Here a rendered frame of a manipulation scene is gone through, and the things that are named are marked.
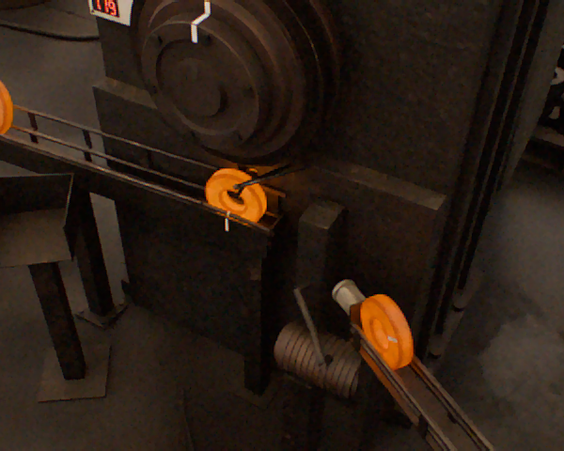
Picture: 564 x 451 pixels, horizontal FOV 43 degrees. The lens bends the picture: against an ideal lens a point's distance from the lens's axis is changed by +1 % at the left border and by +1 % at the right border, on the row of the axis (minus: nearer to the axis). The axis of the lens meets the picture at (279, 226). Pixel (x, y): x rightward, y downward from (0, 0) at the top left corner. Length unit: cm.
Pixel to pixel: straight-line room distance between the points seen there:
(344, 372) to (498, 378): 84
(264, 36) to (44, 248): 85
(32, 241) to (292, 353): 73
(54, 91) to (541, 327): 242
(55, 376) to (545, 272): 174
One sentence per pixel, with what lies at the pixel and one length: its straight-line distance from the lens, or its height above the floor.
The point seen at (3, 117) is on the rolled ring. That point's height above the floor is 69.
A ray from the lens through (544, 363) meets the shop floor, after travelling 250.
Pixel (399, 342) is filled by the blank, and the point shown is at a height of 75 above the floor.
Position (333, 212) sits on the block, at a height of 80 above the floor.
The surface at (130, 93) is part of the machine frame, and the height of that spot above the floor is 87.
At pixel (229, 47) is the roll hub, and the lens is 135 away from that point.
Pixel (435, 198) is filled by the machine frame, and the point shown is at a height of 87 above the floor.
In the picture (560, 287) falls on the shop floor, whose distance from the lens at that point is 274.
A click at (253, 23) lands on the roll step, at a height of 126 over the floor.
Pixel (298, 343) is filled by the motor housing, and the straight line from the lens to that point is 171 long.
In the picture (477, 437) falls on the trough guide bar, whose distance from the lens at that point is 141.
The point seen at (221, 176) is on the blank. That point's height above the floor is 81.
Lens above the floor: 188
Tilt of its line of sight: 43 degrees down
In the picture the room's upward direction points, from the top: 2 degrees clockwise
